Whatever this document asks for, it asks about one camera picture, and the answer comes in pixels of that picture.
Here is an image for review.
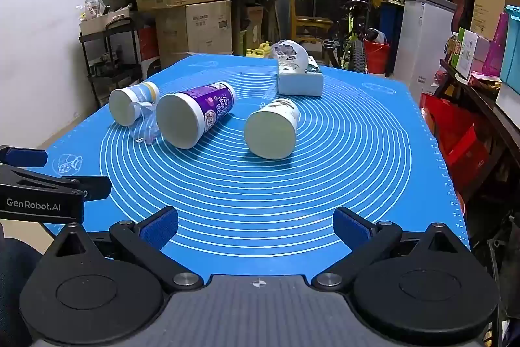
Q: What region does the wooden chair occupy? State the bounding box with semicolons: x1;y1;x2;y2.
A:
285;0;334;45

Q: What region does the white chest freezer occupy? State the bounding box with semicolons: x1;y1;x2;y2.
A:
392;0;458;96

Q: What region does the white printed paper cup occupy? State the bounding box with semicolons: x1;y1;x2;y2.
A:
244;98;301;160

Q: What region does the white patterned cup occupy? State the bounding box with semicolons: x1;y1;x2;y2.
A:
271;40;310;72

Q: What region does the white tissue box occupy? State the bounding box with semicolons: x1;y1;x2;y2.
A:
277;56;324;98

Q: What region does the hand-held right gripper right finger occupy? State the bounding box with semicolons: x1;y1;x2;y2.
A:
311;206;466;293

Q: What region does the large closed cardboard box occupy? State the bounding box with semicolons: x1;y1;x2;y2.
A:
155;0;233;70

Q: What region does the purple printed cup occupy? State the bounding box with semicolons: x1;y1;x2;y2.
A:
155;81;237;150

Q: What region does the dark wooden side table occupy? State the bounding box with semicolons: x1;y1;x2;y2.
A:
438;58;520;209

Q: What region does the pink box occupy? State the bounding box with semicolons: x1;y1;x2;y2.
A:
481;11;509;78

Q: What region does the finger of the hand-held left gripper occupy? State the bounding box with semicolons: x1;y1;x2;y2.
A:
22;175;113;202
0;145;49;169

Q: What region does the blue silicone baking mat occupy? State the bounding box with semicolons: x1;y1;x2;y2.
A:
30;53;472;278

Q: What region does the yellow plastic toy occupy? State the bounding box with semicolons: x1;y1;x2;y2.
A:
245;41;273;59

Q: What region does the grey storage tray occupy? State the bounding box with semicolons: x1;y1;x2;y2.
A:
79;7;133;37

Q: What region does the small blue-white paper cup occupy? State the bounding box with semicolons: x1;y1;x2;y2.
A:
108;81;160;127

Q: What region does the clear plastic wrapper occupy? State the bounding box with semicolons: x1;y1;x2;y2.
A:
131;101;164;147

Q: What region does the black metal shelf rack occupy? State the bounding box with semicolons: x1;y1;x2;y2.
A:
79;9;160;108

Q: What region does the red bucket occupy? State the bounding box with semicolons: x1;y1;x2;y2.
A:
363;38;391;76

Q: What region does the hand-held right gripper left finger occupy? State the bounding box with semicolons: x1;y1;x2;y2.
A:
51;206;205;293

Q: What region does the teal plastic storage box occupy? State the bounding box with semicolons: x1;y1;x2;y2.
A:
499;5;520;94

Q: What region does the green and white carton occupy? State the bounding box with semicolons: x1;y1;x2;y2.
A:
450;27;481;82

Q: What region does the red shopping bag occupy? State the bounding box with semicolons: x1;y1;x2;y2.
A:
420;92;491;186

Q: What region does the black bicycle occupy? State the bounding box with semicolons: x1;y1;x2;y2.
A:
305;0;391;74

